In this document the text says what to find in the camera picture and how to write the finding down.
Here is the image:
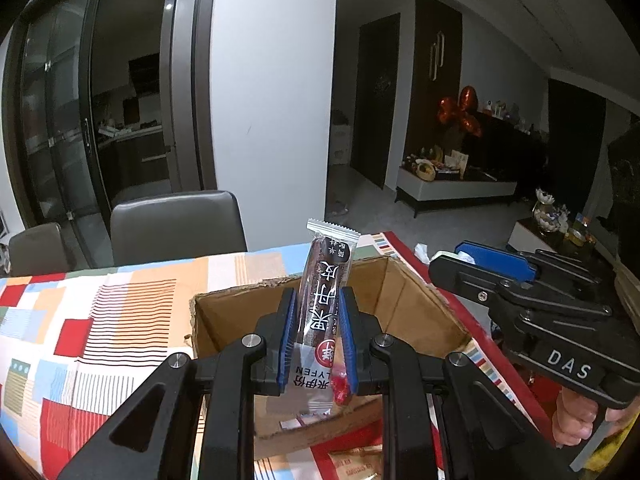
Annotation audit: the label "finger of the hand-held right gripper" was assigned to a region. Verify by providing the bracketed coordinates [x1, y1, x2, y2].
[428, 255, 613, 319]
[454, 241, 615, 302]

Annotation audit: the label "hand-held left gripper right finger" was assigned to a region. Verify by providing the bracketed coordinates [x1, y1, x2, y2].
[339, 286, 576, 480]

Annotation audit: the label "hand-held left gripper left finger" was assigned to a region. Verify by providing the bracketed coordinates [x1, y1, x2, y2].
[57, 287, 301, 480]

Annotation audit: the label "red candy packet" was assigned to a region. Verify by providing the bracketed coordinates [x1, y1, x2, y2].
[332, 367, 352, 406]

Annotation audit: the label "long dark snack bar packet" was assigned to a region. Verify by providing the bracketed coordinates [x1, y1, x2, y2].
[292, 218, 360, 418]

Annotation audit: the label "brown cardboard box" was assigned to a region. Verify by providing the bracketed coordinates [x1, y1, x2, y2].
[189, 255, 473, 461]

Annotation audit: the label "person's right hand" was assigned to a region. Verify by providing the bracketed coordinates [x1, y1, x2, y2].
[552, 389, 632, 447]

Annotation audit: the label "lotus flower ornament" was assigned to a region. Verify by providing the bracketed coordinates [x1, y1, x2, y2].
[532, 188, 558, 233]

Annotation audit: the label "low white cabinet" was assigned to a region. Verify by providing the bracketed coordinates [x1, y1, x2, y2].
[395, 162, 518, 218]

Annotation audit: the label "red foil balloons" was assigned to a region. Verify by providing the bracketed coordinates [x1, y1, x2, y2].
[437, 85, 485, 138]

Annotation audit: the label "grey upholstered chair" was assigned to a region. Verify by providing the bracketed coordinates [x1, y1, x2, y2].
[110, 190, 248, 267]
[9, 222, 71, 277]

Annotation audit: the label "tall dark cabinet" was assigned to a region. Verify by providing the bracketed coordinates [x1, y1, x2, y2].
[402, 0, 463, 171]

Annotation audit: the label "colourful checked tablecloth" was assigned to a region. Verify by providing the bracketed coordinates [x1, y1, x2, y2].
[0, 231, 556, 480]

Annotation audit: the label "dark interior door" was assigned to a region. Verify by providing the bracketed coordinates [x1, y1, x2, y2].
[350, 12, 401, 191]

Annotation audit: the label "silver refrigerator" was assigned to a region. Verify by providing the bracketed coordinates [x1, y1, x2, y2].
[159, 0, 203, 196]

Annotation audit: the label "sliding glass door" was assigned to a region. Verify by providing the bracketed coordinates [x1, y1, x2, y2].
[5, 0, 221, 271]

